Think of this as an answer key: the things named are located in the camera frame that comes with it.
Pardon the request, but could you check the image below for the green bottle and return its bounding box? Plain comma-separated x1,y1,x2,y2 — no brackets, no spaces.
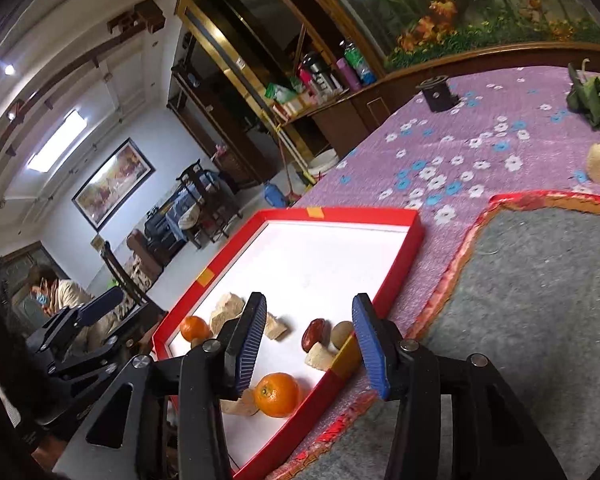
344,40,377,86

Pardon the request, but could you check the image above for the rectangular ceiling light panel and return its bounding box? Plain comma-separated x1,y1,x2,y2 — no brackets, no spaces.
27,110,88,172

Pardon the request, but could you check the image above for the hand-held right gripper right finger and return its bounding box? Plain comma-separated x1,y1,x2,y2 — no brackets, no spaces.
351,293,568,480

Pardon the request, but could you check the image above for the purple floral blanket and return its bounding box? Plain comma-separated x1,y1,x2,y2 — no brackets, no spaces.
275,65,600,480

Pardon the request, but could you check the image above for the small black box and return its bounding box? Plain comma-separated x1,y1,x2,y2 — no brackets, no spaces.
415,75,458,112

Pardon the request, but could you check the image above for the green and white packet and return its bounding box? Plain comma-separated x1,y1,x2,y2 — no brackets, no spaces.
265,82,298,106

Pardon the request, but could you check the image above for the framed flower panel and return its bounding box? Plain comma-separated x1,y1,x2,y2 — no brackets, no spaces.
285,0,600,73

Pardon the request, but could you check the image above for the curved wooden frame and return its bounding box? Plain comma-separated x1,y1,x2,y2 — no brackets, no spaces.
350,42,600,133

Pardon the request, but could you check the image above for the framed wall picture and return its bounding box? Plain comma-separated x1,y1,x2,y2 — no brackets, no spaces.
71,137,157,233

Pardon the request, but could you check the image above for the red date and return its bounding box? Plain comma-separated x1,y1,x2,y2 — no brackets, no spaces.
301,318,327,352

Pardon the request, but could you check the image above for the dark wooden chair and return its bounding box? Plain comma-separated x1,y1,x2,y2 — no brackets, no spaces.
175,160,243,248
100,241,168,331

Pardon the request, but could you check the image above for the pink bottle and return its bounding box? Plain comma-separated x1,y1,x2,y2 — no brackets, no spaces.
336,57,362,92

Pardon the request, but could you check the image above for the orange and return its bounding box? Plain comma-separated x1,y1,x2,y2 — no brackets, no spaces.
254,372,301,418
180,316,213,342

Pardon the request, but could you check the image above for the grey felt mat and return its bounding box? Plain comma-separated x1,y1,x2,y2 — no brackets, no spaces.
270,190,600,480

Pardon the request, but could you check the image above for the green leafy vegetable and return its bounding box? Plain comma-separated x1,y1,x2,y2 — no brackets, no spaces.
566,59,600,140

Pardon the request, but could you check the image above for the black thermos jug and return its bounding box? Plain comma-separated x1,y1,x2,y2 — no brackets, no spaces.
300,52,341,96

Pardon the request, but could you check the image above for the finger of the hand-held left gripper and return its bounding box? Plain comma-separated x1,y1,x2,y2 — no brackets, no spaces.
27,286,126,362
50,309,164,379

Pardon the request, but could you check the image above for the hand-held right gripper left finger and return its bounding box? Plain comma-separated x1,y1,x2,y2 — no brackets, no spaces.
52,291,268,480

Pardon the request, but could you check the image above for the white bucket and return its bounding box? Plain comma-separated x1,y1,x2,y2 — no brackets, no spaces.
305,150,340,181

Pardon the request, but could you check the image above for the red shallow box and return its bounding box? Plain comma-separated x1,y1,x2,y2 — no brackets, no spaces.
152,206,426,480

